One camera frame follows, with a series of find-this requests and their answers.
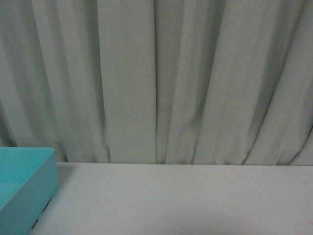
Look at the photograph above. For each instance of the turquoise plastic storage box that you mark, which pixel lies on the turquoise plastic storage box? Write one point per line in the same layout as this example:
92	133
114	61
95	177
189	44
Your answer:
28	181

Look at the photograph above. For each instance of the grey pleated curtain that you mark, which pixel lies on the grey pleated curtain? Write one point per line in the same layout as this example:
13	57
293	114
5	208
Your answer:
159	81

